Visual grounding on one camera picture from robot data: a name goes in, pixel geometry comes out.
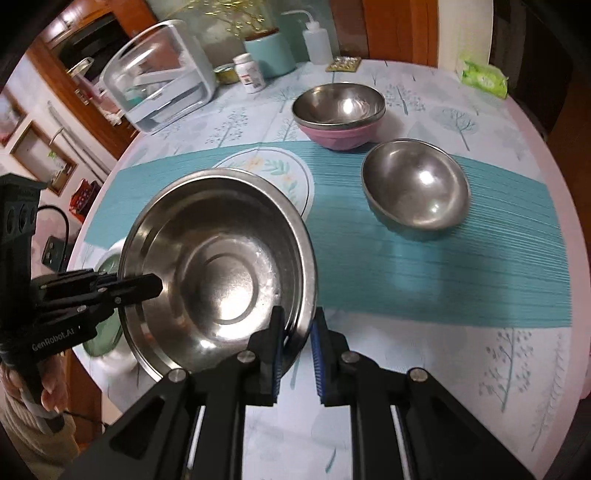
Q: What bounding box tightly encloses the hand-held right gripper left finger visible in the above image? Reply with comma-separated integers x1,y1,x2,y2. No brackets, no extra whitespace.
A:
60,305,287,480

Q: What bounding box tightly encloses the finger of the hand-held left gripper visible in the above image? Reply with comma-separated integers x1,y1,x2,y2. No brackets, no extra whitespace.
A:
34,273,164,326
30,269,118,298

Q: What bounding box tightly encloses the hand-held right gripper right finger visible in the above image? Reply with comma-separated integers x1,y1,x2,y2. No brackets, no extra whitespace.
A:
310,307,536,480

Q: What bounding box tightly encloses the white round plate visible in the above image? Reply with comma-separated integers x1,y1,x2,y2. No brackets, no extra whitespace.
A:
81,236,153,384

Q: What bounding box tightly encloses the green round plate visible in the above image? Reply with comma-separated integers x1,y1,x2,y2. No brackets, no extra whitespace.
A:
83,256,125,358

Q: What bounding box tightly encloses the large stainless steel bowl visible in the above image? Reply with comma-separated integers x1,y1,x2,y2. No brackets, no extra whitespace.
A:
117,168,319,381

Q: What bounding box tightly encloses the person's left forearm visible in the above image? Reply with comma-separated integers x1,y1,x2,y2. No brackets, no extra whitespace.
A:
0,392,83,478

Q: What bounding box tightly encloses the person's left hand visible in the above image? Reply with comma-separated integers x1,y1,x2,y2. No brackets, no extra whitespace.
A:
0,350,71,418

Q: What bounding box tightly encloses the red basket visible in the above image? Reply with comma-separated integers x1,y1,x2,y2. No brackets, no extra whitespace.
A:
69,179,101,219

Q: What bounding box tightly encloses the teal striped table runner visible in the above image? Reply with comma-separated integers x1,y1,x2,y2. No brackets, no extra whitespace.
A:
85,141,566,329

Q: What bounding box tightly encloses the round floral white trivet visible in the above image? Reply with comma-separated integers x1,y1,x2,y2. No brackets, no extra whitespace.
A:
210,147,315,222

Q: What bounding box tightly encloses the steel bowl with green outside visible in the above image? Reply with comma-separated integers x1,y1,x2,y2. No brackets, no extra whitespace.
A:
361,140,472,241

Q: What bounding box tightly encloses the black range hood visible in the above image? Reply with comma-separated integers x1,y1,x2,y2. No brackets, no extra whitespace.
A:
55,13,136,63

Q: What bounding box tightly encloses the pink bowl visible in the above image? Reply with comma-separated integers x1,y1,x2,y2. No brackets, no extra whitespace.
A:
298,115,384,152

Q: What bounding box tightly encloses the white pill bottle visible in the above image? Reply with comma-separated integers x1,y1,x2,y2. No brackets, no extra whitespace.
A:
232,53,267,94

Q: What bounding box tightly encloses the teal canister with wooden lid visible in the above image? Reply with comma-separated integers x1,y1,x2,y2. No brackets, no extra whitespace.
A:
243,28,297,79

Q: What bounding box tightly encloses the gold door ornament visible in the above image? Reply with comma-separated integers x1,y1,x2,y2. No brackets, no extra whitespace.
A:
194,0,274,41

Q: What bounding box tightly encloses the clear plastic squeeze bottle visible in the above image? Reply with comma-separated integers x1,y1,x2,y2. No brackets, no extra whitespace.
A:
281,9,334,65

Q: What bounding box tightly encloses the small blister pack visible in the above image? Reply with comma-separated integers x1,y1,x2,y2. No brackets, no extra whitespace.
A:
325,56,361,73

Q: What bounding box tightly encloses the green wet wipes pack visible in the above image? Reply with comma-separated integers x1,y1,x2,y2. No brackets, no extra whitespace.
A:
459,60,509,99

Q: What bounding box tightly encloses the frosted glass wooden door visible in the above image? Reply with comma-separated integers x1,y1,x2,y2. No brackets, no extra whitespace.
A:
148,0,439,68

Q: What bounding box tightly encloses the black cable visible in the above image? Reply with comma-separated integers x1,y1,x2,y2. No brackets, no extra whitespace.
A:
36,205,71,273

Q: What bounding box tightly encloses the wooden framed wall niche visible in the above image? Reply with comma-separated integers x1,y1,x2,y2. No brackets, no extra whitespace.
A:
9,121,79,197

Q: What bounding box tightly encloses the clear storage box with handle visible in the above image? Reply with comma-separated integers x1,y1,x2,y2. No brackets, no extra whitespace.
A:
100,19,218,136

